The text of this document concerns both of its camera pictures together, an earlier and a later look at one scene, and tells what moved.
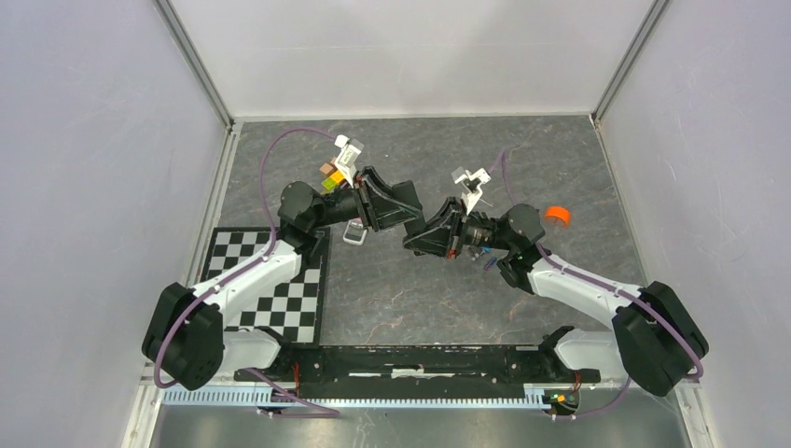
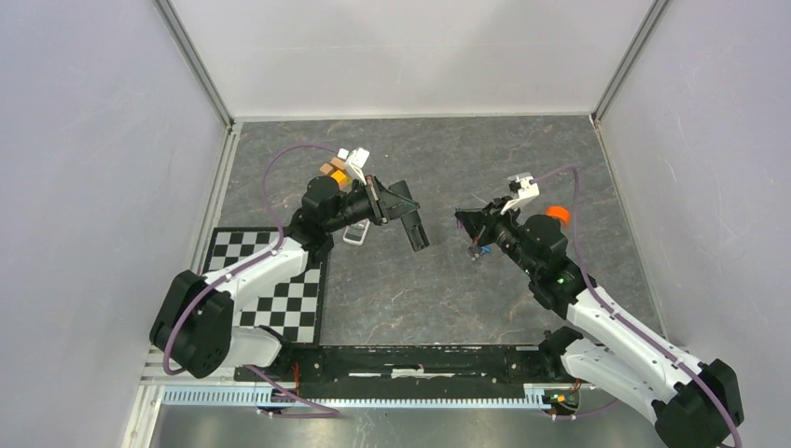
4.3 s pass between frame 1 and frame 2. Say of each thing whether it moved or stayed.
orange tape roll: stayed
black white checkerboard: stayed
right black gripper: moved
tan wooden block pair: stayed
